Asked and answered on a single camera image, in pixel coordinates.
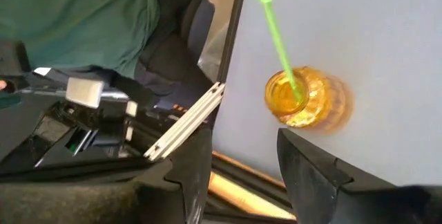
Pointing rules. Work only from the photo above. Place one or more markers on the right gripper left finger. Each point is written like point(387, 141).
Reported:
point(103, 203)

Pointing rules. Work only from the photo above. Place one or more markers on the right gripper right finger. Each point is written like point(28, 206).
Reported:
point(345, 203)

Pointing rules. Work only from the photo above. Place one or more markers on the yellow ribbed glass vase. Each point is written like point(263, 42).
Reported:
point(321, 103)

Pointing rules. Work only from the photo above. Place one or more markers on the black machine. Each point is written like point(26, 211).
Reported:
point(52, 137)

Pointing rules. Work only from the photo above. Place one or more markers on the white plastic block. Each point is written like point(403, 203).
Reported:
point(84, 92)

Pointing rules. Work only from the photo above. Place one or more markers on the silver aluminium extrusion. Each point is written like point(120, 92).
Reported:
point(186, 122)

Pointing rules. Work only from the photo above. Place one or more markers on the person's hand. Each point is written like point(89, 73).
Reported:
point(2, 85)

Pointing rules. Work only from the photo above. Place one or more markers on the blue grey table mat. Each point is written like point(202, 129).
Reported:
point(380, 44)

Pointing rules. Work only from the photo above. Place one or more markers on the person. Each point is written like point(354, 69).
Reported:
point(76, 20)

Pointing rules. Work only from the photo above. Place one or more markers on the wooden table frame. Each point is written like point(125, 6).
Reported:
point(241, 196)

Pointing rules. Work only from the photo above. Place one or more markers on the black aluminium table frame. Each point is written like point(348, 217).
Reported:
point(233, 27)

